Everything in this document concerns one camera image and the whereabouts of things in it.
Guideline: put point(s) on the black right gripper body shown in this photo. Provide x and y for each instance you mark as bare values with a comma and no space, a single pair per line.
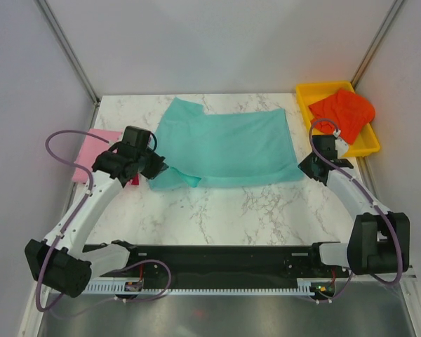
307,166

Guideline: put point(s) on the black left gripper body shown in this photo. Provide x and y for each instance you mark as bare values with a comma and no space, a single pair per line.
142,159

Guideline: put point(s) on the teal t shirt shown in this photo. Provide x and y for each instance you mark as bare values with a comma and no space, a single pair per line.
223,150

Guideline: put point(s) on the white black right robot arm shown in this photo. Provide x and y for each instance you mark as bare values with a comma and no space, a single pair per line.
380,239

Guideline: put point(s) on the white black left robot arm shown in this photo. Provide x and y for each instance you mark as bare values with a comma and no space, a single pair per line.
59,261

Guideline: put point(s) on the crimson folded t shirt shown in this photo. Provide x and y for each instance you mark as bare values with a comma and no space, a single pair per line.
136,180

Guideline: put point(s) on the pink folded t shirt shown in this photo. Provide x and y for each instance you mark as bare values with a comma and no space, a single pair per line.
92,147

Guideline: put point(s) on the yellow plastic tray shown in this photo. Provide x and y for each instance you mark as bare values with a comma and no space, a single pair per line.
307,94

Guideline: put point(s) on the orange t shirt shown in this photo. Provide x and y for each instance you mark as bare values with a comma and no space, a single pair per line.
349,111

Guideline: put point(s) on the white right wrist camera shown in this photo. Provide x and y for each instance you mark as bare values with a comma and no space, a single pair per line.
341,146

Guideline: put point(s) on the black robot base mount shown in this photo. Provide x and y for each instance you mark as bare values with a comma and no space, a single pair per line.
229,267

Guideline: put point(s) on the white slotted cable duct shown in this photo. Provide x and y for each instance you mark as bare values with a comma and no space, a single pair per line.
128,288

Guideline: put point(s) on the aluminium frame rail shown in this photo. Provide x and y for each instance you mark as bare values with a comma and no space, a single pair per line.
410,273

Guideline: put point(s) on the left aluminium corner post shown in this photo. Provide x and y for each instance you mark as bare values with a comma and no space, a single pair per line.
60,36

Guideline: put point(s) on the aluminium corner post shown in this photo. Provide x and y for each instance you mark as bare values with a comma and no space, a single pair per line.
60,36
379,37

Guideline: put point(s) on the right aluminium corner post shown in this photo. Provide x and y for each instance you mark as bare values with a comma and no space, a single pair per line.
379,37

